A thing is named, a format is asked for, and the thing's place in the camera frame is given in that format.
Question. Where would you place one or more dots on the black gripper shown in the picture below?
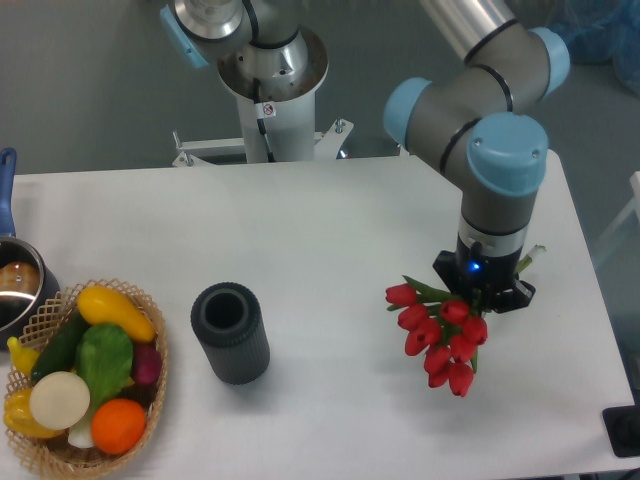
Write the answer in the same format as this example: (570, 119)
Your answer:
(486, 263)

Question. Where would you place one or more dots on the red tulip bouquet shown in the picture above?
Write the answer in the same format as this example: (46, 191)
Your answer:
(446, 329)

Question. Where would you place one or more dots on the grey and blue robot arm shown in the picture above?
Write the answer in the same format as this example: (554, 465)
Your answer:
(473, 130)

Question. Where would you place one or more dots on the black device at edge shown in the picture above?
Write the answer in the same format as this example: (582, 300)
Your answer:
(622, 426)

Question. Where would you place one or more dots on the dark grey ribbed vase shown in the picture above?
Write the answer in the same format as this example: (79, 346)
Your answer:
(227, 320)

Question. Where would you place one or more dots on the blue plastic bag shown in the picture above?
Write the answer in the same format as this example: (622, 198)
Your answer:
(599, 32)

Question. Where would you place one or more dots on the purple red onion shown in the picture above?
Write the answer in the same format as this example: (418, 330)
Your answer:
(147, 364)

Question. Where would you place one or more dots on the green lettuce leaf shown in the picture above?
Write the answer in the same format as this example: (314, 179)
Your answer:
(104, 360)

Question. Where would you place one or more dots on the yellow squash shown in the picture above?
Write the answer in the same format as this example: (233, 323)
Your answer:
(99, 305)

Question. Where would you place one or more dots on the orange fruit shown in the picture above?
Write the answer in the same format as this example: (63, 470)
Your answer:
(118, 425)

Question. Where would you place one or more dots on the woven wicker basket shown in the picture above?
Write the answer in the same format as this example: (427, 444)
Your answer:
(55, 458)

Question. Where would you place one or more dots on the green cucumber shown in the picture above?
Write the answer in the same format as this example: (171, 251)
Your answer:
(60, 351)

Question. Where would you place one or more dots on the white daikon radish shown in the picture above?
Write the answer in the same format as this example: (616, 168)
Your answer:
(62, 401)

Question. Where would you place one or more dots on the yellow bell pepper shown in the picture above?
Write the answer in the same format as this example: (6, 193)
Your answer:
(18, 417)

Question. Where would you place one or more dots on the white frame at right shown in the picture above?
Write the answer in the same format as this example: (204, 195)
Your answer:
(621, 227)

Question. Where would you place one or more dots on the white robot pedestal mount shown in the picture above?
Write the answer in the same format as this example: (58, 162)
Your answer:
(275, 94)

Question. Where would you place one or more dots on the blue handled saucepan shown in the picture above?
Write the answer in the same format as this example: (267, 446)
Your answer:
(26, 281)

